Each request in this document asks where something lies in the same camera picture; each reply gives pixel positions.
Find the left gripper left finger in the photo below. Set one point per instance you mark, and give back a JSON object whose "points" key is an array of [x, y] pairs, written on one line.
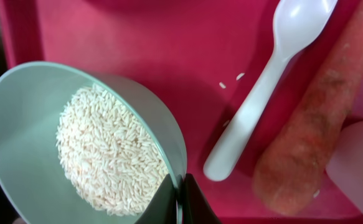
{"points": [[162, 209]]}

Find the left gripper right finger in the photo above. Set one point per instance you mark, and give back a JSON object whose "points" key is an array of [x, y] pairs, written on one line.
{"points": [[195, 207]]}

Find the white rice pile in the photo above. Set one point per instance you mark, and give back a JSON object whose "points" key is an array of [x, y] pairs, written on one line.
{"points": [[107, 154]]}

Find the orange carrot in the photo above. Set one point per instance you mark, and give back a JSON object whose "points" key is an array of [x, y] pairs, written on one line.
{"points": [[289, 172]]}

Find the green bowl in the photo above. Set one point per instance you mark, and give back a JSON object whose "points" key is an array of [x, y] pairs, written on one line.
{"points": [[32, 96]]}

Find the red serving tray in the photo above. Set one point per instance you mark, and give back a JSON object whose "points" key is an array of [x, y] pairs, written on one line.
{"points": [[201, 58]]}

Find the pink plastic cup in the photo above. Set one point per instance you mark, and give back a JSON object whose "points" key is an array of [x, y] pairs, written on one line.
{"points": [[345, 168]]}

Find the white plastic spoon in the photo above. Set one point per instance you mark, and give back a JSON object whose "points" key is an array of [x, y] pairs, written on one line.
{"points": [[296, 24]]}

